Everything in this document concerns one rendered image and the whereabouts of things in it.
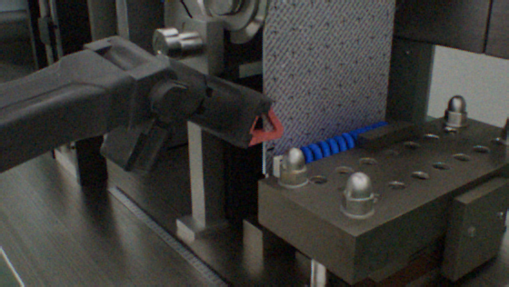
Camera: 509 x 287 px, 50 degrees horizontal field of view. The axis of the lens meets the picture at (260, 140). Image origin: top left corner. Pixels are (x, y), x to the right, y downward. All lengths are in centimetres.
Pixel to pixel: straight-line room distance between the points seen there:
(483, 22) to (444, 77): 293
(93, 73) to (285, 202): 27
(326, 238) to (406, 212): 9
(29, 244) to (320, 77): 47
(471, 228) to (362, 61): 27
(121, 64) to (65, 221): 41
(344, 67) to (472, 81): 293
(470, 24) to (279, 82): 31
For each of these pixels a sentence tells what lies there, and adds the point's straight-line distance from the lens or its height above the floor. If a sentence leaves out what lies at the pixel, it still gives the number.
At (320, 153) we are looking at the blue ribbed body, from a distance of 73.
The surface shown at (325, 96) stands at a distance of 76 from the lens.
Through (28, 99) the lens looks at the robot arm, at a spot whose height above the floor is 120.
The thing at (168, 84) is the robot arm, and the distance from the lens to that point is 52.
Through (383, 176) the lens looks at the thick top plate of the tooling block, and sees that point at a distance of 69.
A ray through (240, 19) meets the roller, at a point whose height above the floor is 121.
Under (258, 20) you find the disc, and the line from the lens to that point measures 67.
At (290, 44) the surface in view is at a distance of 69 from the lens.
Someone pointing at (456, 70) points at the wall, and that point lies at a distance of 373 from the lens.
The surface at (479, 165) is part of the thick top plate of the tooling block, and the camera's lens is 76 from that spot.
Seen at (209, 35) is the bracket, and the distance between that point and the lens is 71.
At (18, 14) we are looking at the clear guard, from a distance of 162.
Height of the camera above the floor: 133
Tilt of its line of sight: 22 degrees down
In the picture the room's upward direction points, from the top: straight up
